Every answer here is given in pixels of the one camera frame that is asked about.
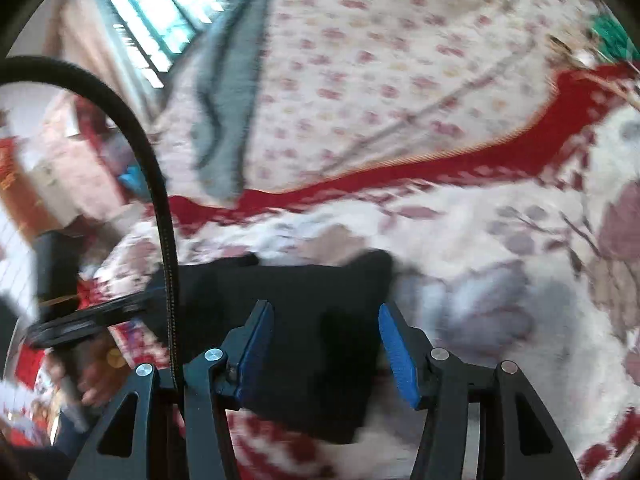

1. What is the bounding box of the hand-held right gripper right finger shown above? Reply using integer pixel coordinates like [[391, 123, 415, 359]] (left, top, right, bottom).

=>
[[378, 301, 583, 480]]

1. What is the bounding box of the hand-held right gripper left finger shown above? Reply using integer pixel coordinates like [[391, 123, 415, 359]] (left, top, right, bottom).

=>
[[67, 300, 276, 480]]

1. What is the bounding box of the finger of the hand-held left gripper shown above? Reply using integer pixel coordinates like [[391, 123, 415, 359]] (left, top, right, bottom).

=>
[[55, 292, 156, 336]]

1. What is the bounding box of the person's left hand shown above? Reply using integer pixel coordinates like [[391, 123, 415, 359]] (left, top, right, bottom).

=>
[[60, 332, 128, 408]]

